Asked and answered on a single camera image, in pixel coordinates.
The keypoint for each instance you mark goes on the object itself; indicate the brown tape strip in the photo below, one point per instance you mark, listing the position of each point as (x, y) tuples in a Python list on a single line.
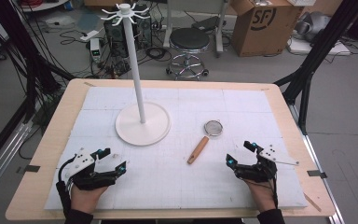
[(312, 202)]

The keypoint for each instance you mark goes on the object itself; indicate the white power strip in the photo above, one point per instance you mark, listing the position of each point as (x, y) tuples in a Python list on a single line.
[(89, 35)]

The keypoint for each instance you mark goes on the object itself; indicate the black tape piece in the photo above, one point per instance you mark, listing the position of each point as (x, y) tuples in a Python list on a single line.
[(29, 169), (316, 174)]

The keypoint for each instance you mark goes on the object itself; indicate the aluminium rail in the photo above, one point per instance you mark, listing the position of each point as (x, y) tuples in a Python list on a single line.
[(318, 165), (3, 161)]

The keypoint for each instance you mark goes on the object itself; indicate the grey device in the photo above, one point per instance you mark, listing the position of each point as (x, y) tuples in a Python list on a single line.
[(313, 25)]

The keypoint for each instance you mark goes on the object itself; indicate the white foam mat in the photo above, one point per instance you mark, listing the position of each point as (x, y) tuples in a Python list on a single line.
[(199, 186)]

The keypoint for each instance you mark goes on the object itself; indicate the white flat board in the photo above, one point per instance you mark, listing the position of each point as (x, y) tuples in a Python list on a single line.
[(304, 46)]

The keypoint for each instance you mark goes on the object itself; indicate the black metal frame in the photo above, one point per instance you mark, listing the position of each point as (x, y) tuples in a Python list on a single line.
[(28, 62), (320, 49)]

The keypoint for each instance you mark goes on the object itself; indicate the white hook rack stand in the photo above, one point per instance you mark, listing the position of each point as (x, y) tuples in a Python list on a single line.
[(143, 127)]

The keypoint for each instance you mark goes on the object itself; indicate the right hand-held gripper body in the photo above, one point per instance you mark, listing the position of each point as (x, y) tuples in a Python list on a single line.
[(261, 169)]

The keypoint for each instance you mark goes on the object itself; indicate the person's right hand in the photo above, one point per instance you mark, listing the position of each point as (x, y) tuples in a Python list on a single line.
[(264, 196)]

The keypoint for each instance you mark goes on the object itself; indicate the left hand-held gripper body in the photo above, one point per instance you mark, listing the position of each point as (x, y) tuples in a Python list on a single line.
[(80, 163)]

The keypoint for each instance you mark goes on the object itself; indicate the person's left hand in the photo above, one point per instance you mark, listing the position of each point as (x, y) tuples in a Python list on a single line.
[(85, 199)]

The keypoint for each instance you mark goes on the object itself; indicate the black laptop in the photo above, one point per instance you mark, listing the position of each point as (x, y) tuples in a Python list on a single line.
[(205, 23)]

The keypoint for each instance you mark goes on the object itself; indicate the white power supply unit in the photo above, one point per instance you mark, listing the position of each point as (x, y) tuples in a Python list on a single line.
[(95, 49)]

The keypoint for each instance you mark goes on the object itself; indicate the round white table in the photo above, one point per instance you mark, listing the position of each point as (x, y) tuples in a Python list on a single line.
[(43, 5)]

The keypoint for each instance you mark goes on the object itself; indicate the light wooden table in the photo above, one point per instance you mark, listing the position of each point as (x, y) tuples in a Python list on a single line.
[(43, 174)]

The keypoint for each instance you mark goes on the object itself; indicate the brown cardboard box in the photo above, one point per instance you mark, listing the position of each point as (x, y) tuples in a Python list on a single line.
[(261, 34)]

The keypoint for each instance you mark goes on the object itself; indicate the black computer tower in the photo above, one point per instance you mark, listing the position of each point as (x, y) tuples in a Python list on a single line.
[(115, 37)]

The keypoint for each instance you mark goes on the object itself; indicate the black round stool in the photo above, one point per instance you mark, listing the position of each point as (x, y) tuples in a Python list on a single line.
[(189, 39)]

